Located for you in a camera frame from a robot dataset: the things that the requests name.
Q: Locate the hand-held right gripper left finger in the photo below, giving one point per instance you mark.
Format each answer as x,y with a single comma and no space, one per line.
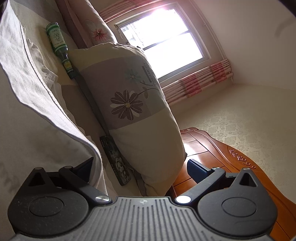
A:
85,169

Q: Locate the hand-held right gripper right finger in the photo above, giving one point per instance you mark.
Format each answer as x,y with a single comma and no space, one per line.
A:
196,170

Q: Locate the white printed t-shirt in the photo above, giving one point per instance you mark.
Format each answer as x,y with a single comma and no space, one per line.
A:
27,111

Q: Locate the phone in cartoon case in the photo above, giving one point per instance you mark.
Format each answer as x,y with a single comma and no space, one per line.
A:
116,162

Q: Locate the wooden headboard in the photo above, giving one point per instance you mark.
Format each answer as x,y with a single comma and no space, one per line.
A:
231,166

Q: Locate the floral patchwork pillow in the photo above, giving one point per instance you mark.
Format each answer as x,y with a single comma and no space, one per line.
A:
134,111

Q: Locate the window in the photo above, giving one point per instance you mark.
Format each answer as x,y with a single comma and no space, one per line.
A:
166,41

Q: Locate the green glass bottle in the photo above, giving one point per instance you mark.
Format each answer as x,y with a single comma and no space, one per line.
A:
56,39

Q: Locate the folded pink floral quilt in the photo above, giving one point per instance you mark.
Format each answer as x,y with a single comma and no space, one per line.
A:
92,23

